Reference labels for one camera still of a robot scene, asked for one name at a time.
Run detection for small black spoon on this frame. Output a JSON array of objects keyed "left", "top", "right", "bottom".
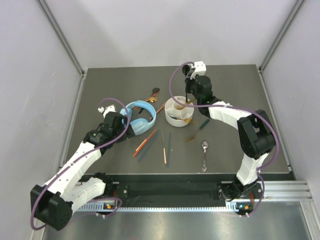
[{"left": 150, "top": 87, "right": 160, "bottom": 97}]

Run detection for silver copper chopstick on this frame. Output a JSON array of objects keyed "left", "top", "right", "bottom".
[{"left": 161, "top": 131, "right": 167, "bottom": 165}]

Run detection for gold spoon green handle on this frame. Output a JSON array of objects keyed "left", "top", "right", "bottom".
[{"left": 134, "top": 96, "right": 158, "bottom": 110}]

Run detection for light blue headphones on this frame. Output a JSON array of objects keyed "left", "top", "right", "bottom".
[{"left": 126, "top": 100, "right": 157, "bottom": 136}]

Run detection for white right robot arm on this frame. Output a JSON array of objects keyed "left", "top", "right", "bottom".
[{"left": 185, "top": 75, "right": 276, "bottom": 201}]

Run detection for silver ornate spoon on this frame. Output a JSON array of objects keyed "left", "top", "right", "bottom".
[{"left": 201, "top": 140, "right": 209, "bottom": 172}]

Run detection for gold utensil in container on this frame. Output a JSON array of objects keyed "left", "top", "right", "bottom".
[{"left": 178, "top": 98, "right": 196, "bottom": 110}]

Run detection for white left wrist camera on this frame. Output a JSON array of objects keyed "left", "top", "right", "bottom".
[{"left": 97, "top": 104, "right": 116, "bottom": 118}]

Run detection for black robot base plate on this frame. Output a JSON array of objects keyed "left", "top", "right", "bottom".
[{"left": 106, "top": 173, "right": 264, "bottom": 202}]

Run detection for black spoon long handle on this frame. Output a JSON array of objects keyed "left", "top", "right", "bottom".
[{"left": 185, "top": 77, "right": 189, "bottom": 103}]

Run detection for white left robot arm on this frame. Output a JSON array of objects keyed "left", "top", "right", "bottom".
[{"left": 30, "top": 108, "right": 136, "bottom": 231}]

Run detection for aluminium frame rail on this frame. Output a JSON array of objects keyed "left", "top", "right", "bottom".
[{"left": 34, "top": 0, "right": 87, "bottom": 78}]

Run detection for copper utensil beside container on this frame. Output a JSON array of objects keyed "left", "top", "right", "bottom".
[{"left": 150, "top": 102, "right": 166, "bottom": 120}]

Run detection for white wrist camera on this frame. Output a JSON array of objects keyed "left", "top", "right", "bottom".
[
  {"left": 182, "top": 61, "right": 207, "bottom": 79},
  {"left": 97, "top": 104, "right": 116, "bottom": 118}
]

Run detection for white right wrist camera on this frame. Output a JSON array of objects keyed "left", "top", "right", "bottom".
[{"left": 182, "top": 61, "right": 207, "bottom": 79}]

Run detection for dark teal chopstick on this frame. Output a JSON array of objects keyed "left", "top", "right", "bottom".
[
  {"left": 137, "top": 130, "right": 160, "bottom": 163},
  {"left": 166, "top": 132, "right": 172, "bottom": 168}
]

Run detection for grey slotted cable duct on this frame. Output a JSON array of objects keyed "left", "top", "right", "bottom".
[{"left": 77, "top": 201, "right": 252, "bottom": 213}]

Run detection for white divided round container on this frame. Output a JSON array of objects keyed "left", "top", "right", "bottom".
[{"left": 164, "top": 96, "right": 194, "bottom": 128}]

